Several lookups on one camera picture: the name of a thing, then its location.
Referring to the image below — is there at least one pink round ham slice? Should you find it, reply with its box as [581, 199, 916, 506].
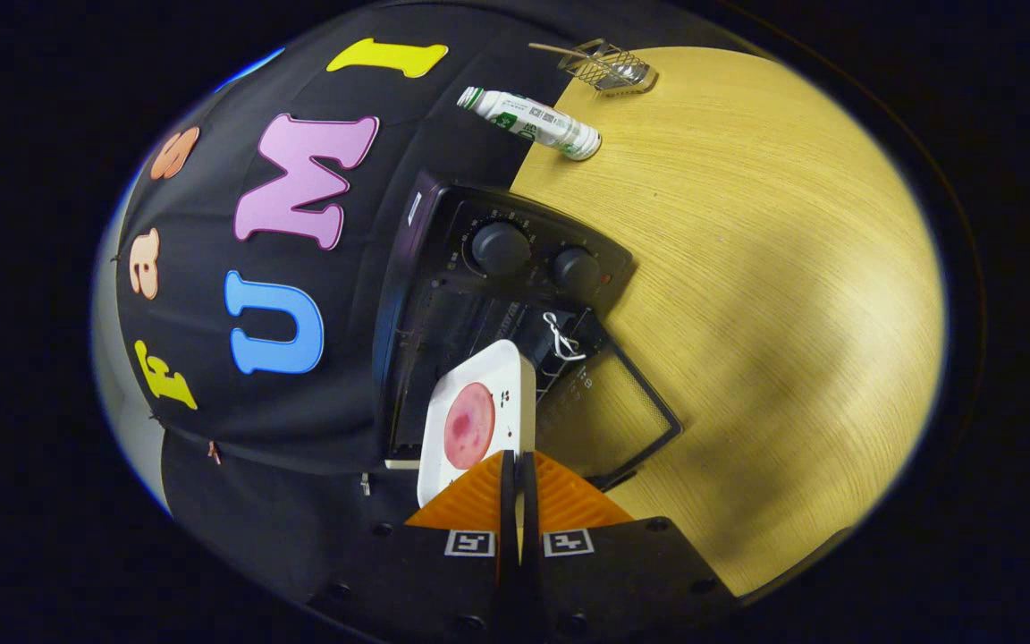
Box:
[443, 383, 497, 470]

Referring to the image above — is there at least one wooden stick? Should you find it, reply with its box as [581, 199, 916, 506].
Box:
[528, 41, 592, 62]

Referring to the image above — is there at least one wire mesh holder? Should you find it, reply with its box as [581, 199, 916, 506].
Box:
[571, 38, 659, 96]

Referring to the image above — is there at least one black backdrop cloth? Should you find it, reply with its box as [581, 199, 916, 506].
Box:
[113, 0, 748, 618]

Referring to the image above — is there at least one white square plate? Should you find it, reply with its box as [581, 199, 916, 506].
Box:
[415, 339, 537, 509]

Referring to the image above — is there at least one black toaster oven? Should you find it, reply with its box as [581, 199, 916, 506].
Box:
[372, 170, 684, 491]

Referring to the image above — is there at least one white bottle green label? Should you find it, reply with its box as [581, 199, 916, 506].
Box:
[457, 86, 603, 162]

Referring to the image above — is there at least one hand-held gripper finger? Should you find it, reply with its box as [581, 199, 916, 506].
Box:
[305, 450, 518, 644]
[519, 450, 739, 644]

